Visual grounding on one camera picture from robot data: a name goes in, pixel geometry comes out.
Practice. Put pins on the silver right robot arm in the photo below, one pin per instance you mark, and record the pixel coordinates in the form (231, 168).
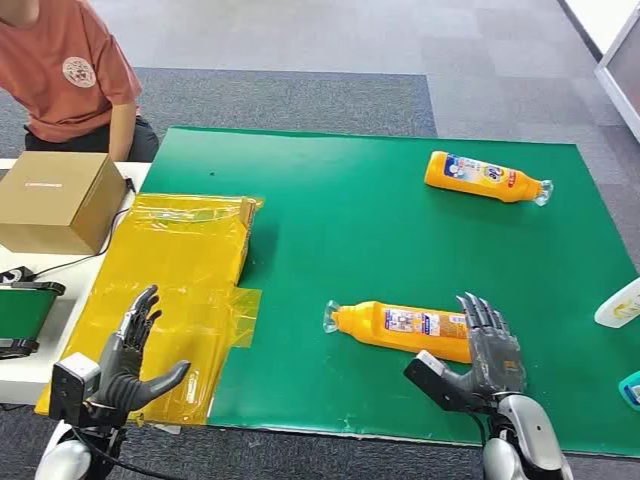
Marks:
(527, 437)

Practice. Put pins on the white framed board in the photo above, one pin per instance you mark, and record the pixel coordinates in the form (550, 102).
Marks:
(623, 69)

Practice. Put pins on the person's forearm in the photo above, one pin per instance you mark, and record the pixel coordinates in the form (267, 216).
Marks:
(122, 132)

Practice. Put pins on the yellow plastic wrapped box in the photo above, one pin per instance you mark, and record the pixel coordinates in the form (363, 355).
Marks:
(170, 265)

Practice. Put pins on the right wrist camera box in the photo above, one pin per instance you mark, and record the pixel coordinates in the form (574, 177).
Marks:
(435, 381)

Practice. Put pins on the white plastic bottle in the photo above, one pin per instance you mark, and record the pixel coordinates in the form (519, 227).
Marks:
(620, 306)

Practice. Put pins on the teal container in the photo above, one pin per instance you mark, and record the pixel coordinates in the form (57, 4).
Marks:
(631, 391)

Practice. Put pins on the white side table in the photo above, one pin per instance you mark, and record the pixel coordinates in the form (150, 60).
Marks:
(70, 285)

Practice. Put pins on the orange bottle with white-red label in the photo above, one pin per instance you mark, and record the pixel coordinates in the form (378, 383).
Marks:
(400, 328)

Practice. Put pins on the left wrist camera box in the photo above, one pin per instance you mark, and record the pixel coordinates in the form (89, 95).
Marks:
(72, 387)

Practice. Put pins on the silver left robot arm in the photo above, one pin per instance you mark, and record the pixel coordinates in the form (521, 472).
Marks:
(67, 457)

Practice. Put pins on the green table mat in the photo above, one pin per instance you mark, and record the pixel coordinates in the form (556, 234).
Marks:
(360, 238)

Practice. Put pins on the brown cardboard box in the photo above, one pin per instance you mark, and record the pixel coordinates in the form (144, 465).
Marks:
(55, 199)

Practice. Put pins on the green belt conveyor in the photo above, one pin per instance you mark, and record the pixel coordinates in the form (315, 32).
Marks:
(25, 311)

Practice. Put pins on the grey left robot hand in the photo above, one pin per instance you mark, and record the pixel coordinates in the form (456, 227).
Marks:
(122, 371)

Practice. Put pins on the orange bottle with blue label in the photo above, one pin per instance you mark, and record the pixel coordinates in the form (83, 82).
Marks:
(480, 177)

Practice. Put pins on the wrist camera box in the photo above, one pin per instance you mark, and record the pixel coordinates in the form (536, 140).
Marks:
(72, 387)
(435, 381)

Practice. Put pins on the small black device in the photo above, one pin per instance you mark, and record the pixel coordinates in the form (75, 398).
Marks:
(15, 274)

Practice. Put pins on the person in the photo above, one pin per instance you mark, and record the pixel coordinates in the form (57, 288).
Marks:
(60, 73)

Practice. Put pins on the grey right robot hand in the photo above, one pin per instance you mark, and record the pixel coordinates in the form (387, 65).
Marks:
(492, 361)

